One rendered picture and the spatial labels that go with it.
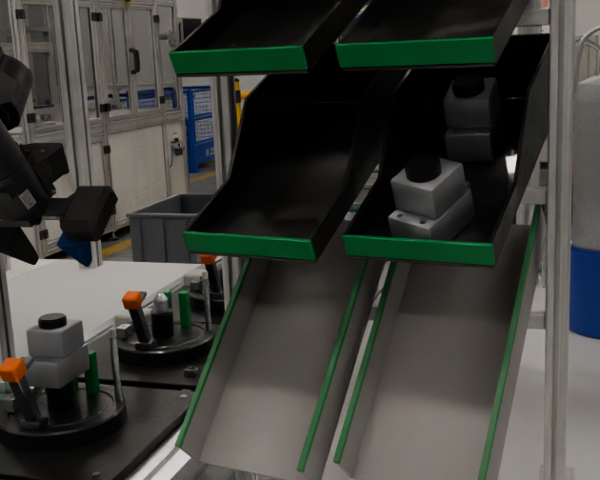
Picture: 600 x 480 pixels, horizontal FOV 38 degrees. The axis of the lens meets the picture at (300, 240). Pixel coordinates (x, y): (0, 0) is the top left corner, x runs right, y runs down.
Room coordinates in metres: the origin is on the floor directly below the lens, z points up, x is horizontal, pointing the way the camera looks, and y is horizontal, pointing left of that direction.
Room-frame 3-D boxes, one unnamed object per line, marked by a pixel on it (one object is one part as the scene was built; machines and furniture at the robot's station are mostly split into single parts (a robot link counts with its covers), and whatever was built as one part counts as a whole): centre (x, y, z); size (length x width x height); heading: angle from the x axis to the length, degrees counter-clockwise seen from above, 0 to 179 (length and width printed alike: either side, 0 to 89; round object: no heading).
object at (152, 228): (3.06, 0.23, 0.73); 0.62 x 0.42 x 0.23; 72
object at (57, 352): (0.93, 0.27, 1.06); 0.08 x 0.04 x 0.07; 162
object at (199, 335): (1.16, 0.19, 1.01); 0.24 x 0.24 x 0.13; 72
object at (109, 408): (0.92, 0.27, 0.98); 0.14 x 0.14 x 0.02
